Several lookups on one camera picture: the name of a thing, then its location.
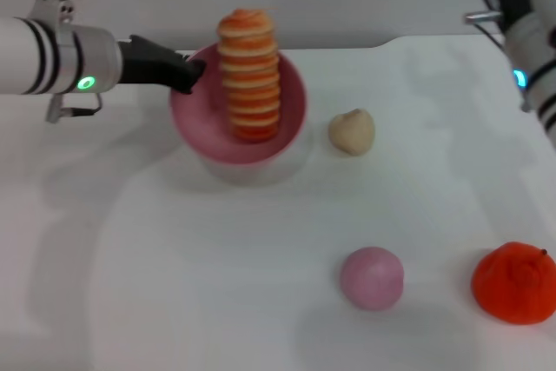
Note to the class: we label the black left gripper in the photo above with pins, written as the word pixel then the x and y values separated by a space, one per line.
pixel 152 64

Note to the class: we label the long ridged orange bread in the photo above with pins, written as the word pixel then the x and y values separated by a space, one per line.
pixel 249 75

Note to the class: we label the pink plastic bowl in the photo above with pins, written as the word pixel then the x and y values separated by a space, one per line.
pixel 291 97

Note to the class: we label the beige peach-shaped bun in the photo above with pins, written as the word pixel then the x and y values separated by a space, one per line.
pixel 352 134

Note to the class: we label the pink round bun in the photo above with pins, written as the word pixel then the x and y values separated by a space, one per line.
pixel 371 280

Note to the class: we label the orange-red persimmon bun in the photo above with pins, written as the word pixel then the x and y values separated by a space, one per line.
pixel 517 288

